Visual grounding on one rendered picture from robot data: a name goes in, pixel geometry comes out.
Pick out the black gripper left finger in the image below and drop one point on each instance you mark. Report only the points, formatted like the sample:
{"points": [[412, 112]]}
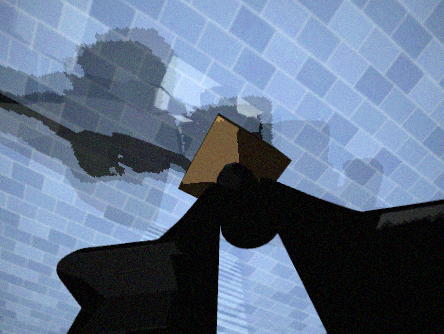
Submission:
{"points": [[185, 258]]}

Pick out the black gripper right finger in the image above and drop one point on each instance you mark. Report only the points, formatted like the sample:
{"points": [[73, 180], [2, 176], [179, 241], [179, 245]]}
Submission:
{"points": [[334, 248]]}

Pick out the brown wooden block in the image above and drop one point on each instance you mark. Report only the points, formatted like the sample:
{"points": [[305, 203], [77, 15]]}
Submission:
{"points": [[227, 143]]}

